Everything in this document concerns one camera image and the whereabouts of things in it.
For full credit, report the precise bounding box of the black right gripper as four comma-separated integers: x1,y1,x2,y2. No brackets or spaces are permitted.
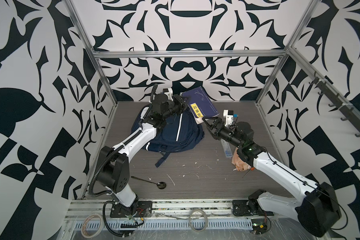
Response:
205,116,245,151

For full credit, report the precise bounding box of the navy blue notebook yellow label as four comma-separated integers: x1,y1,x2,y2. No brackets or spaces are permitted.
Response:
182,87,219,125

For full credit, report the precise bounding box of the navy blue student backpack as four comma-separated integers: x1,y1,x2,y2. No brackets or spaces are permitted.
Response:
126,105,205,168

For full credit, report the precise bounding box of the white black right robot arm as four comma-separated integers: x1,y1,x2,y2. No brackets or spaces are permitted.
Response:
203,117,344,238

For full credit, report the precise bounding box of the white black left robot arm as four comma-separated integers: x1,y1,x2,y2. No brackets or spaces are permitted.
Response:
88,84,188,208

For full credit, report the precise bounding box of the clear plastic pen box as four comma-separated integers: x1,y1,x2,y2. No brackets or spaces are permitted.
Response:
221,139,233,159

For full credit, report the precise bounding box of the peach fabric pencil case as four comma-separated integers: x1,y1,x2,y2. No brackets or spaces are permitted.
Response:
231,148,254,172

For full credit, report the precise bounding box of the black metal spoon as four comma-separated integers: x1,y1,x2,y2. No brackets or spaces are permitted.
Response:
131,176,167,190

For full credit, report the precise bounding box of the green lit circuit board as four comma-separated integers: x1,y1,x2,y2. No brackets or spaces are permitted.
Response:
251,218,272,236

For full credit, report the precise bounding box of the grey coat hook rack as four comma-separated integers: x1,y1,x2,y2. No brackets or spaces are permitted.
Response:
308,70,360,138

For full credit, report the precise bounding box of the beige tape roll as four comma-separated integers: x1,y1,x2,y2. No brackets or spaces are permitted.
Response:
80,214,105,239

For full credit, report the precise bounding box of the orange handled screwdriver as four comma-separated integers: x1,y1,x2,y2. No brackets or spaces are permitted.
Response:
242,167,255,178

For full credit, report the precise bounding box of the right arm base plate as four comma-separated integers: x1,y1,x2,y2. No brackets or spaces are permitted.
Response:
232,189,274,217

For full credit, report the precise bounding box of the white slotted cable duct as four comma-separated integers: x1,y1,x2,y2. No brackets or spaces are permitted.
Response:
74,219,253,231

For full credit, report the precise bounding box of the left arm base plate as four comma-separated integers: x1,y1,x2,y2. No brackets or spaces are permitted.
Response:
110,201,153,218

